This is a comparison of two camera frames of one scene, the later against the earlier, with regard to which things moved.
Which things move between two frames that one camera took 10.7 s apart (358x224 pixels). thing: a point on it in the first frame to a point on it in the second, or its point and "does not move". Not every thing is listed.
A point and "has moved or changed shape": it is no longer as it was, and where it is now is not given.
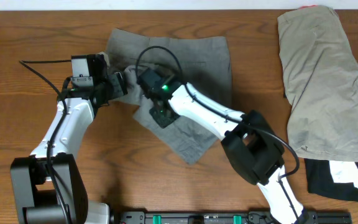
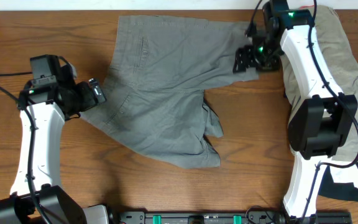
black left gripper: [119, 85] to [91, 100]
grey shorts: [202, 63] has moved or changed shape
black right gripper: [161, 121] to [243, 59]
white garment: [346, 172] does not move
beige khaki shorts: [334, 107] does not move
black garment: [320, 181] does not move
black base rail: [252, 217] does not move
